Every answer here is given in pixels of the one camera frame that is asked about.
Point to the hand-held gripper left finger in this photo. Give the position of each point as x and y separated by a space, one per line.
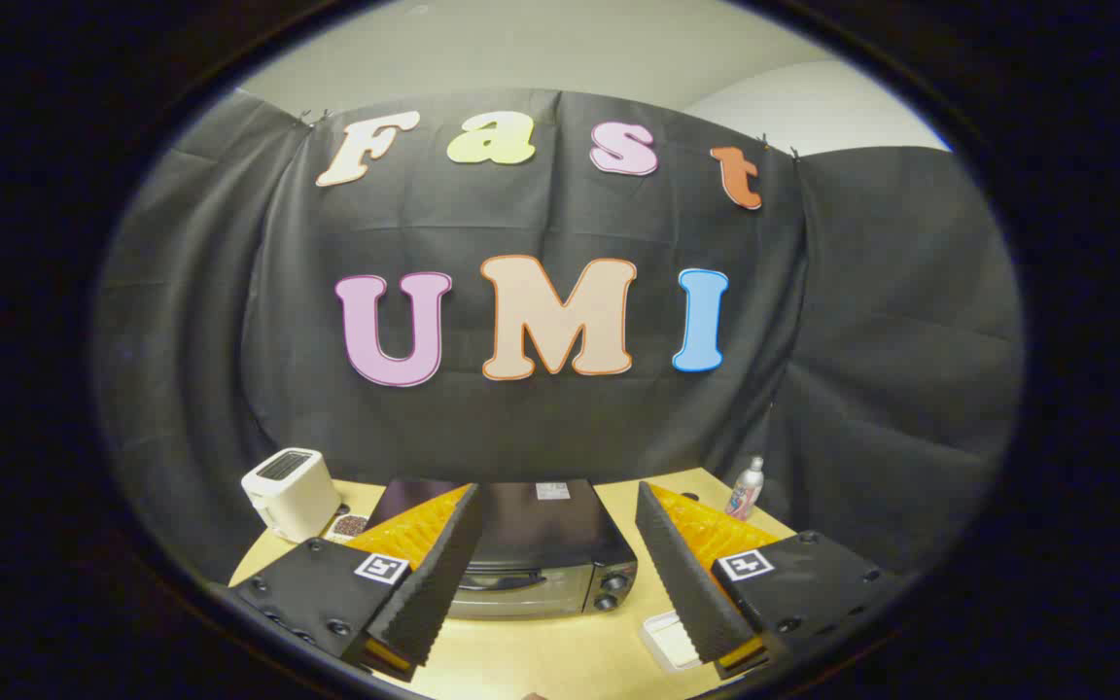
443 574

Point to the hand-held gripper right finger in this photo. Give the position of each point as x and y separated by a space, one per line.
682 574

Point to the black toaster oven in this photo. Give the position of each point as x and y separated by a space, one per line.
541 530

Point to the white pop-up toaster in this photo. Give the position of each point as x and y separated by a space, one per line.
290 496

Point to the white rectangular tray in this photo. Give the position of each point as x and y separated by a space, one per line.
669 644

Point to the silver pink spray bottle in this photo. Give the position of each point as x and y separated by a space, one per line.
745 491

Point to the small dish of beans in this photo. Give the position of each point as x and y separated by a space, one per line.
350 526

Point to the black backdrop cloth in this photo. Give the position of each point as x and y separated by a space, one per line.
541 418

